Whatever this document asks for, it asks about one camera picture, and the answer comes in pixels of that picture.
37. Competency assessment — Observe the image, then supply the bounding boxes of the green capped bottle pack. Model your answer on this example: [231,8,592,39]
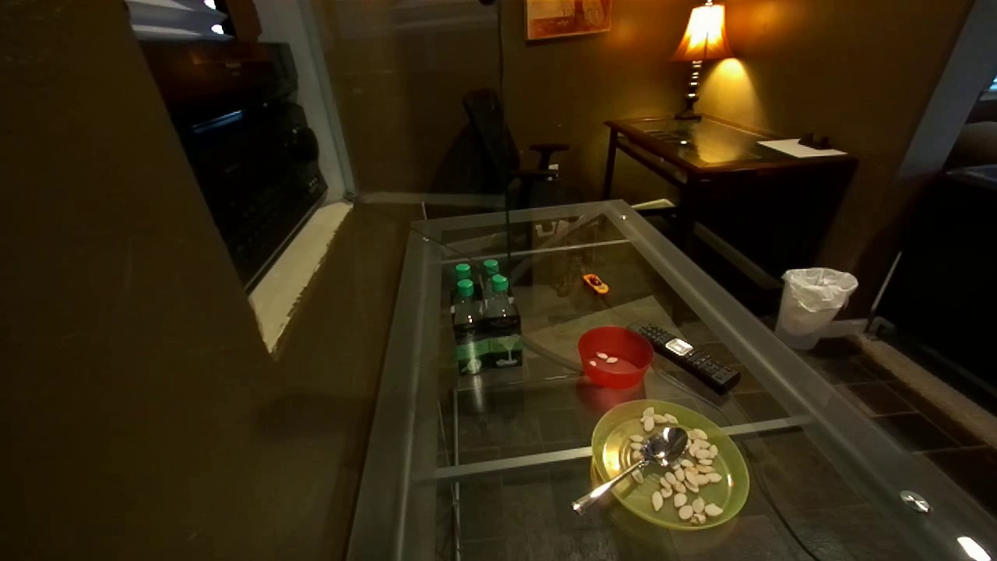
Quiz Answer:
[443,259,526,377]

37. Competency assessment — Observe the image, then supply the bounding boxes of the red bowl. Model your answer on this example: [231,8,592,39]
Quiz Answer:
[576,324,657,392]

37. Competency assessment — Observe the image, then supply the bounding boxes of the black remote control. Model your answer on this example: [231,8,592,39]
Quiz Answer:
[638,322,745,399]

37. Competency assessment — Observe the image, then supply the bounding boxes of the metal spoon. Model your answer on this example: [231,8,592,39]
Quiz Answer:
[569,421,692,516]

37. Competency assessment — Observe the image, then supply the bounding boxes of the dark wooden desk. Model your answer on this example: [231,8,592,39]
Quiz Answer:
[602,109,861,287]

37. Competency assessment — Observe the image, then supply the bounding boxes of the white framed window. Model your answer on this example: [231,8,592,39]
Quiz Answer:
[123,0,362,356]

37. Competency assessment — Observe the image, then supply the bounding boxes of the green plate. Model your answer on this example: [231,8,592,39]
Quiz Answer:
[589,396,755,537]

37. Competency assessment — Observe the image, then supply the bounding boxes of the white trash bin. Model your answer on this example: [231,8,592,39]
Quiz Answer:
[774,265,865,351]

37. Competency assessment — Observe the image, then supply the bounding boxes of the table lamp with shade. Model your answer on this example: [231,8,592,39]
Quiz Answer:
[669,0,732,125]

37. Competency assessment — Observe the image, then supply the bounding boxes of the white paper sheet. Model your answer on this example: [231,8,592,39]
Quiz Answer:
[759,135,850,162]

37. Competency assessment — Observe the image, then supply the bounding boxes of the white window blinds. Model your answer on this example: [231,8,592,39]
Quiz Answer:
[129,0,228,39]

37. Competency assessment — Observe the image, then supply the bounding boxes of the glass table with metal frame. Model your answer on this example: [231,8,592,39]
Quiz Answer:
[345,197,997,561]

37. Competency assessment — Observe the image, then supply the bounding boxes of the framed wall picture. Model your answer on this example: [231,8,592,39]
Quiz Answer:
[525,0,616,43]

